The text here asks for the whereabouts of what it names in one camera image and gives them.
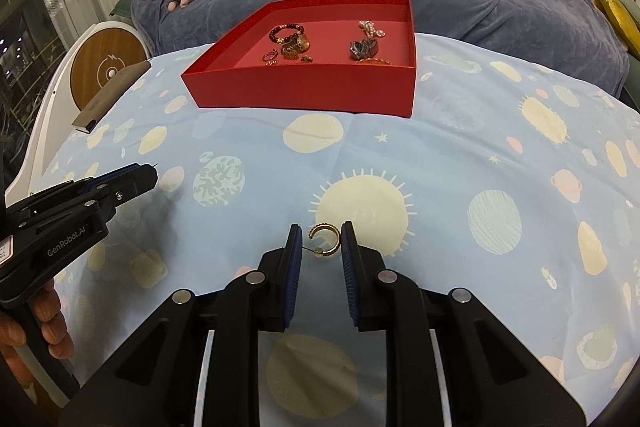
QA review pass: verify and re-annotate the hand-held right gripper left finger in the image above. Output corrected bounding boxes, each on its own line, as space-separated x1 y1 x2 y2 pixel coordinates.
60 223 303 427

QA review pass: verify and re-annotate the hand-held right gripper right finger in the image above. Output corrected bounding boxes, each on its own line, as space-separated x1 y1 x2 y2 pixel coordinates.
340 221 586 427

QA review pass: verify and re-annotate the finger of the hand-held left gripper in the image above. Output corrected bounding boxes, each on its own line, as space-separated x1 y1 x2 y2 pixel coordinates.
70 163 146 202
92 165 158 220

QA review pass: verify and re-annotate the chunky gold hoop earring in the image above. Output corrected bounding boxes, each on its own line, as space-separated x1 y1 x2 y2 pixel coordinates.
308 222 342 257

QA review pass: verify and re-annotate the red cardboard box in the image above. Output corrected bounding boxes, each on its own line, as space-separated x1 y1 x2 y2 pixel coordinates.
181 0 418 118

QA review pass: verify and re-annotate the gold chain bracelet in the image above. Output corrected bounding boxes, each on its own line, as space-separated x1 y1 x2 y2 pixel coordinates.
280 34 311 60

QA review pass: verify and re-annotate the silver wristwatch with dark dial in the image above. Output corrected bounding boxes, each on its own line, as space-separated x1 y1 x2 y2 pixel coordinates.
348 37 381 60

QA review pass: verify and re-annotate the person's left hand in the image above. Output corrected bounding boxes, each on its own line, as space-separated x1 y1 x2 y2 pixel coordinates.
0 279 76 389

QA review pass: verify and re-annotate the white side table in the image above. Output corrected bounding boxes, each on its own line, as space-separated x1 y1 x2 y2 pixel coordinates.
0 22 152 208

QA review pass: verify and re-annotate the round wooden charging pad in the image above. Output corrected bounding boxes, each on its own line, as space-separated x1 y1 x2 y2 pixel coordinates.
69 28 144 113

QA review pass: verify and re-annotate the yellow packet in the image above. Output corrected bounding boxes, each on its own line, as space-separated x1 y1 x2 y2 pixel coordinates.
587 0 640 54

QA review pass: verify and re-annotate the dark beaded bracelet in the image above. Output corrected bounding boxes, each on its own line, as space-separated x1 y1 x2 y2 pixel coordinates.
269 24 307 46

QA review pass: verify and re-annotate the pink pearl bracelet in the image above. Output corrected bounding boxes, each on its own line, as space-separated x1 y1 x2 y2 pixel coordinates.
357 20 386 39

